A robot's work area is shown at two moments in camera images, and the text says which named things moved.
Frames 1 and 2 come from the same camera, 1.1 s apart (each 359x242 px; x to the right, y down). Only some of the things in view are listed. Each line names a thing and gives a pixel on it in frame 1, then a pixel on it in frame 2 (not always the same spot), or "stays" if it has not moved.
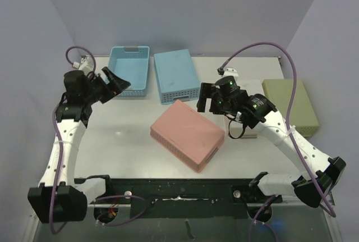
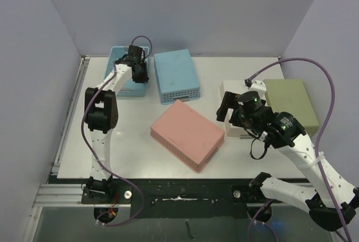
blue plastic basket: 176,77 stays
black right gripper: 210,96 → 228,106
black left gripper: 118,85 → 143,78
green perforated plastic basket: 303,116 stays
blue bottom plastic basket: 131,63 stays
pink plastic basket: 189,136 stays
